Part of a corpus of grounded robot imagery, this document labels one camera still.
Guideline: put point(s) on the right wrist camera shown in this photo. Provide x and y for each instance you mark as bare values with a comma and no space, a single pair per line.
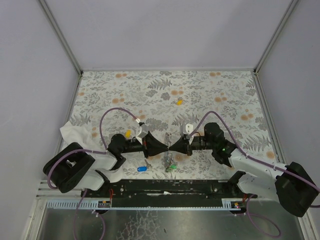
186,129

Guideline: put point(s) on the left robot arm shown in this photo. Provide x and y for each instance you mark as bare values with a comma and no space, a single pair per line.
76,167

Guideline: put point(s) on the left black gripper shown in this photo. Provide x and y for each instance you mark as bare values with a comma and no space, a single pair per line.
145,147

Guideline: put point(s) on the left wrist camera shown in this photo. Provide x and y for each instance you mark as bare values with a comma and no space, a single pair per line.
142,131

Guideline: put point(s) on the yellow tag key far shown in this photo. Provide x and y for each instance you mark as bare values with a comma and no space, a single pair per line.
178,101

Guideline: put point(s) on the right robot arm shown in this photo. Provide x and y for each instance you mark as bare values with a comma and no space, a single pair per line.
288,184

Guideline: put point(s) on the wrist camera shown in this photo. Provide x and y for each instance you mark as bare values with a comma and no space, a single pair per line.
186,129
142,131

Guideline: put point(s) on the yellow tag key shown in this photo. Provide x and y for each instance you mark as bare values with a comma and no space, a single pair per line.
178,101
127,134

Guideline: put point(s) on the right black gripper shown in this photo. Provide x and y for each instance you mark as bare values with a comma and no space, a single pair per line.
189,146

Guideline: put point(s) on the floral table mat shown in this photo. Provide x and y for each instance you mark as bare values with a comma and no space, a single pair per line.
107,103

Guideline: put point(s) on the blue tag key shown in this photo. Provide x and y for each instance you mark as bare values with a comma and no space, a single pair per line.
145,167

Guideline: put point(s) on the white cloth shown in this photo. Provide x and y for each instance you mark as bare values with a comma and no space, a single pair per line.
80,137

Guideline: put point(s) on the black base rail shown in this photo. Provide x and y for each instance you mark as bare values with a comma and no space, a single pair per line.
160,193

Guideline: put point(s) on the yellow tag key near left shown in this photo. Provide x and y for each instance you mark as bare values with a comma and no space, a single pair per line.
127,134

